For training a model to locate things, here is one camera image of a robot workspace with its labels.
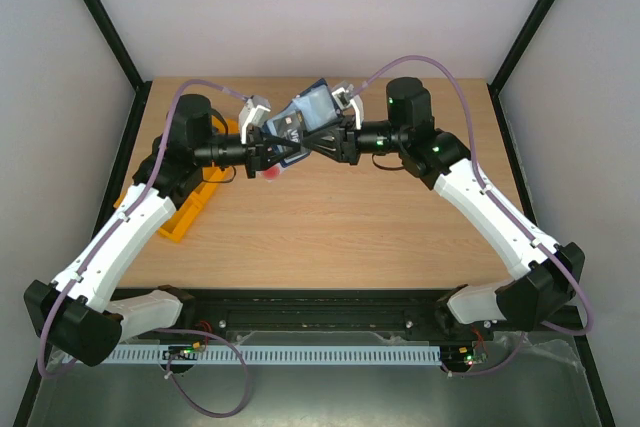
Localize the left black frame post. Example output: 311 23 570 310
52 0 151 93

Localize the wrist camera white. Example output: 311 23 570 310
238 95 271 144
331 81 364 130

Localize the right black frame post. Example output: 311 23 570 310
489 0 589 93

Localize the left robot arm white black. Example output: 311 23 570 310
24 94 292 366

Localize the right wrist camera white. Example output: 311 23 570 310
331 81 364 130

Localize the black frame post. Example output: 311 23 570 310
489 0 589 93
52 0 151 93

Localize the black aluminium rail base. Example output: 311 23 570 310
52 289 581 346

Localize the dark blue card holder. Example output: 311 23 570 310
291 78 339 132

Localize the yellow three-compartment bin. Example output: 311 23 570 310
113 116 241 244

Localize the black VIP card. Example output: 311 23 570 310
265 110 311 169

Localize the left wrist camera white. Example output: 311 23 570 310
238 95 271 144

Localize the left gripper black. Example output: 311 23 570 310
195 128 301 180

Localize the purple cable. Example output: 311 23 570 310
38 79 251 418
357 54 596 379

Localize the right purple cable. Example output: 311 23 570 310
357 54 596 379

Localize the white slotted cable duct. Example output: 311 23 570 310
102 344 442 366

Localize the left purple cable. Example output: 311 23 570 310
38 79 251 418

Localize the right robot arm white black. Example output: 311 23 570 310
294 77 585 339

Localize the red dot card on table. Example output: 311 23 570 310
261 165 285 182

